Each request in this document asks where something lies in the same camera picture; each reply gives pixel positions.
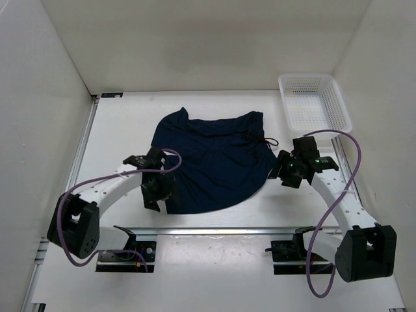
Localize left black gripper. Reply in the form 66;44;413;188
141;171;179;211

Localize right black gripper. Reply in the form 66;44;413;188
267;149;303;189

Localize navy blue shorts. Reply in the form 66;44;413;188
151;108;276;215

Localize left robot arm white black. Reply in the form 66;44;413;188
47;147;183;267

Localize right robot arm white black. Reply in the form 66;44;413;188
269;136;397;282

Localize white plastic perforated basket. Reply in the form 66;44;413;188
278;73;352;142

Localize aluminium right rail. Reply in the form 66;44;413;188
331;135;371;237

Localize aluminium rail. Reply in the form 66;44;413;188
38;94;100;228
97;227;368;237
331;135;371;237

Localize aluminium front rail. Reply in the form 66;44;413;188
97;227;368;237

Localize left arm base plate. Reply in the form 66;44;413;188
93;226;157;273

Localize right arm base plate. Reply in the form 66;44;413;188
265;227;333;276

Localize aluminium left rail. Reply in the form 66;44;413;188
38;94;100;228

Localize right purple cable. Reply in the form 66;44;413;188
304;129;362;298

